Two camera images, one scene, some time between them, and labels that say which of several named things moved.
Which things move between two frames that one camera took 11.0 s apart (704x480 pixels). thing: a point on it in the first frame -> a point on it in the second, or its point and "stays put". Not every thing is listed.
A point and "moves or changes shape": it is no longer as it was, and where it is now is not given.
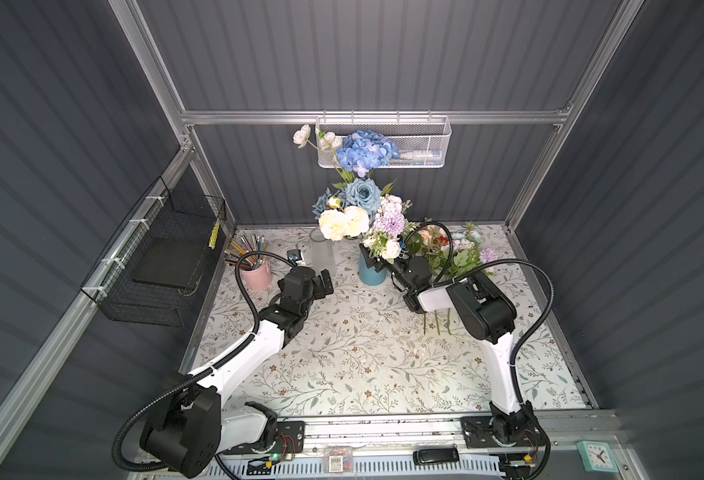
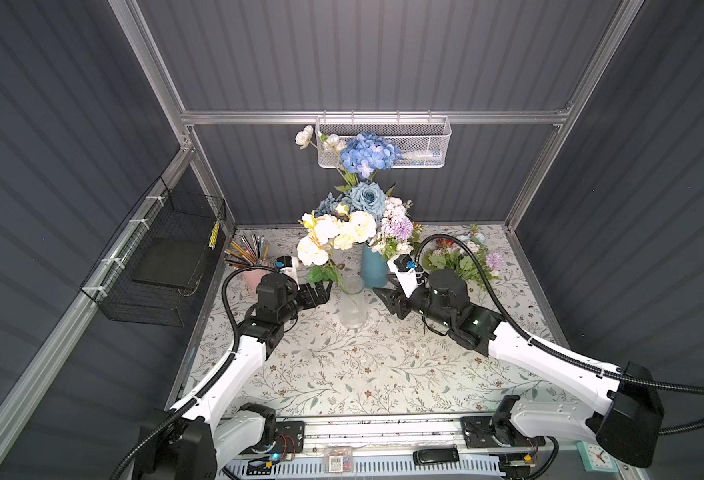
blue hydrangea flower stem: x=362 y=151 stays put
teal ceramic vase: x=370 y=276 stays put
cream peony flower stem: x=337 y=223 moves or changes shape
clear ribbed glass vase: x=322 y=252 -> x=352 y=309
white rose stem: x=329 y=142 stays put
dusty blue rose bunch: x=360 y=193 stays put
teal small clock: x=597 y=457 stays put
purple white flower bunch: x=391 y=228 moves or changes shape
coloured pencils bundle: x=250 y=261 stays put
